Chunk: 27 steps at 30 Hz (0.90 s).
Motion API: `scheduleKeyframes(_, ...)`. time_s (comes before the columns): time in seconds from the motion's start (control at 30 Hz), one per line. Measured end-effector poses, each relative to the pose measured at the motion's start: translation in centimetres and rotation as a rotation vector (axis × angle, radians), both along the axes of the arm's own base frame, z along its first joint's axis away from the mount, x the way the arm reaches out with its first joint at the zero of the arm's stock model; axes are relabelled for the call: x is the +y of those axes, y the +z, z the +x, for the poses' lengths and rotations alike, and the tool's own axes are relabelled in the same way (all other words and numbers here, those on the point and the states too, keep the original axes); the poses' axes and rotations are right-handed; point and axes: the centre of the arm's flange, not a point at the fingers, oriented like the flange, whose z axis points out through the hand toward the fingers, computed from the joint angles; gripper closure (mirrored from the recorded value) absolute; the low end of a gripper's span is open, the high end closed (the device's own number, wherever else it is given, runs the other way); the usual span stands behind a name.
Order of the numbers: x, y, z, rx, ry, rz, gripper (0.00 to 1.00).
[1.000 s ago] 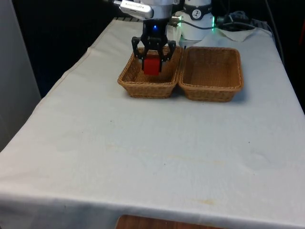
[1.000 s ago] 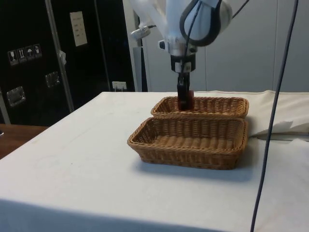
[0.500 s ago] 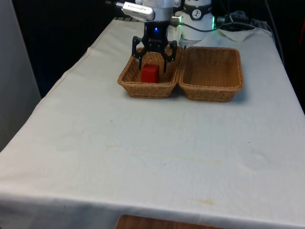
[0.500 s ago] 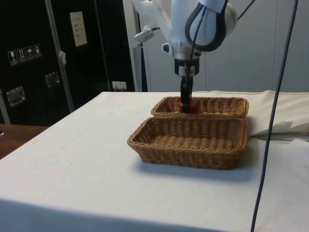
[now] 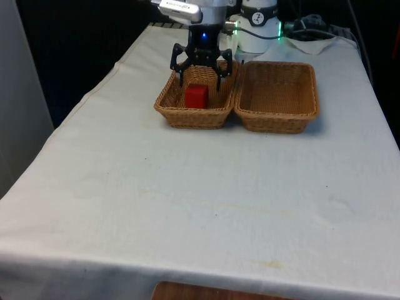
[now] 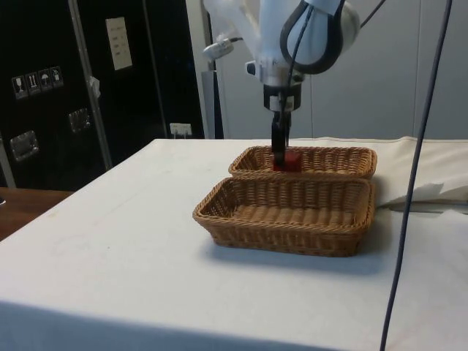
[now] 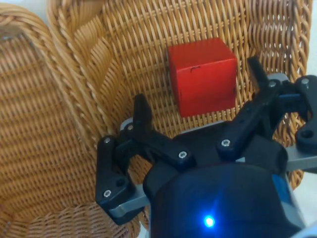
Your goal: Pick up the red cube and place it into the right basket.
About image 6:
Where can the black cabinet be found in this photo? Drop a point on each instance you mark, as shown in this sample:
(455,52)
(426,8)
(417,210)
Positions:
(146,91)

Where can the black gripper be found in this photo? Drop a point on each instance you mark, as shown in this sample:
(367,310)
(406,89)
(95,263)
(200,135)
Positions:
(271,96)

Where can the wicker basket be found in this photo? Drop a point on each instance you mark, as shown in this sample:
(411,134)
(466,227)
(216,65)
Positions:
(289,234)
(334,161)

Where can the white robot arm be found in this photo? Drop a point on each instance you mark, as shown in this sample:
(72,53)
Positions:
(272,29)

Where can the red cube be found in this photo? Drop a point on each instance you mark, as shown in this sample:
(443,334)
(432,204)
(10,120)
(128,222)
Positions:
(291,162)

